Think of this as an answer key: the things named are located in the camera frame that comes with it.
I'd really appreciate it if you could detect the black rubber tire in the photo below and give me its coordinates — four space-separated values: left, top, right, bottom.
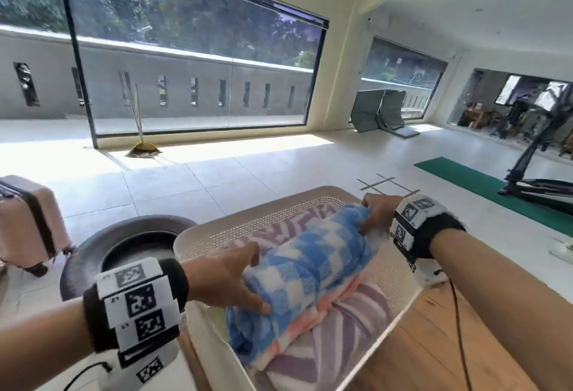
59 214 198 302

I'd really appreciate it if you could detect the wall mirror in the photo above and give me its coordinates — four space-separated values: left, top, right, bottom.
458 68 573 147

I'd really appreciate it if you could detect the pink towel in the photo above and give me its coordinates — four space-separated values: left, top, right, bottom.
248 275 364 374

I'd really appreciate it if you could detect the large black-framed window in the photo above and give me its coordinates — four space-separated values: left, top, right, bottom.
55 0 330 150

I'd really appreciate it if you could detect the left wrist marker tracker band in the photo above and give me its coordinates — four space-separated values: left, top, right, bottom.
82 257 190 384

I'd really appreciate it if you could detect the person's left hand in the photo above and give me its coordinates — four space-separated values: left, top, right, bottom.
184 241 272 315

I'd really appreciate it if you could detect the black exercise machine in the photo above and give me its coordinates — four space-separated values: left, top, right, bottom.
497 82 573 216

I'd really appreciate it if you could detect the white perforated plastic basket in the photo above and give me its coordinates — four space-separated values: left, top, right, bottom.
173 185 424 391

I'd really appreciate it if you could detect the small black-framed window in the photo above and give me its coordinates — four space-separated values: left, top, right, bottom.
360 36 449 121

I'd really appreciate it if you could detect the purple striped towel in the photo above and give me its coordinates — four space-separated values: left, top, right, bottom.
262 281 398 391
226 204 347 262

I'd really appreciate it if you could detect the blue checkered towel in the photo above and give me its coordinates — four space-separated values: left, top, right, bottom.
225 204 382 367

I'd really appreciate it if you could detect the wrist marker tracker band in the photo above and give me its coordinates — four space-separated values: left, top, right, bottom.
389 195 467 287
82 257 190 384

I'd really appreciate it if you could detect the pink suitcase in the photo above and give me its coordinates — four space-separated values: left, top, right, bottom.
0 174 76 278

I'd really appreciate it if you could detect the white flat floor object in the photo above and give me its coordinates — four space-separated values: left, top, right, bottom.
550 238 573 267

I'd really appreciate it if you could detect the black cable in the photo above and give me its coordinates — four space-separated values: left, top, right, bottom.
62 361 113 391
433 270 474 391

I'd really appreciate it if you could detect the grey folded table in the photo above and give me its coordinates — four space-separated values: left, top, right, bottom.
349 88 421 139

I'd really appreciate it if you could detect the person's right forearm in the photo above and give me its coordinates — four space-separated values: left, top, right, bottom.
429 229 573 391

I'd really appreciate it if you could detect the right wrist marker tracker band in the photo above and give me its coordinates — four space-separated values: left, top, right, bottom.
389 195 467 287

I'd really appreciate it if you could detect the person's left forearm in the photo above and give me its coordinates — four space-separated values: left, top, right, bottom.
0 295 100 391

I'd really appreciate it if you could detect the straw broom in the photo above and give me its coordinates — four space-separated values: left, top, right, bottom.
124 83 163 159

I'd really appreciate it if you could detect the green exercise mat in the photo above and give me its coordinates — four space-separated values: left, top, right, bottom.
414 156 573 238

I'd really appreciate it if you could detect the person's right hand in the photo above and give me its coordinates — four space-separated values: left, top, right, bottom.
359 193 404 237

